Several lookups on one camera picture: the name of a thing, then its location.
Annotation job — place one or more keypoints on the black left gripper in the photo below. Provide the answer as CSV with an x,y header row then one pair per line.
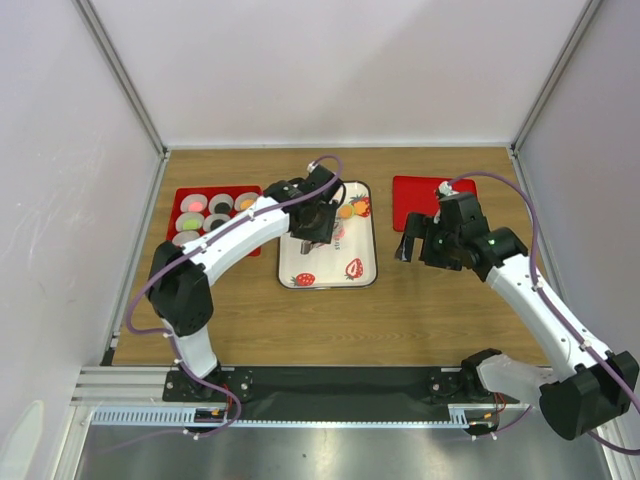
x,y
324,233

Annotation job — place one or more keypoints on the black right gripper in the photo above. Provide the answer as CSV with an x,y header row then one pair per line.
x,y
420,225

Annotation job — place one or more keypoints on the orange round cookie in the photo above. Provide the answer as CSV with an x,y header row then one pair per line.
x,y
246,204

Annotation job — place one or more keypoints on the black round cookie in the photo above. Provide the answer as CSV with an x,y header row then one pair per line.
x,y
217,223
222,208

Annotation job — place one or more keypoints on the metal tongs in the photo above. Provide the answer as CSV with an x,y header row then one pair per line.
x,y
306,247

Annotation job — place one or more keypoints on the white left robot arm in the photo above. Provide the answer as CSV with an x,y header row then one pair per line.
x,y
181,277

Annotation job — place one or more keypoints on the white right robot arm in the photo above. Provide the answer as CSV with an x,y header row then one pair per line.
x,y
587,384

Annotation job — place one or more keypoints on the red box lid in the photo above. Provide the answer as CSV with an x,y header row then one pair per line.
x,y
413,194

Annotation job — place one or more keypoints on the white strawberry print tray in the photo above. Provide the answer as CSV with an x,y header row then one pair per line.
x,y
349,262

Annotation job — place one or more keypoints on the red compartment cookie box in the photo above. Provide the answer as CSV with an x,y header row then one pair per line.
x,y
208,196

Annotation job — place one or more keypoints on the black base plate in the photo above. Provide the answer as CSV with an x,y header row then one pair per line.
x,y
368,394

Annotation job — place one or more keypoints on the white slotted cable duct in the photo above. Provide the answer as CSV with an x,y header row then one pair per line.
x,y
192,417

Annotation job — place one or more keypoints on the aluminium frame rail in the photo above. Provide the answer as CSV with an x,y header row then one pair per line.
x,y
119,385

